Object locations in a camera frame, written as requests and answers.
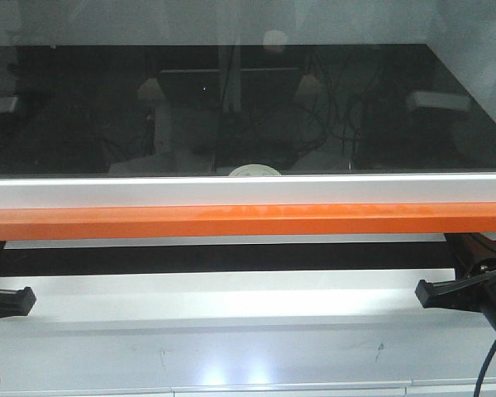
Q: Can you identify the black camera cable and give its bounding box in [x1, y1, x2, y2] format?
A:
[472, 328, 496, 397]

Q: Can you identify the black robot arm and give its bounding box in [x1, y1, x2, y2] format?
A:
[415, 232, 496, 332]

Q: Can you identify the glass jar with white lid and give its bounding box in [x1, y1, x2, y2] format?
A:
[229, 164, 281, 177]

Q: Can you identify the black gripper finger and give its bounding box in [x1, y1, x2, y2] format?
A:
[0, 287, 36, 318]
[415, 270, 496, 309]

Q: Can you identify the fume hood sash orange handle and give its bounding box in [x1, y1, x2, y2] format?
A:
[0, 0, 496, 275]

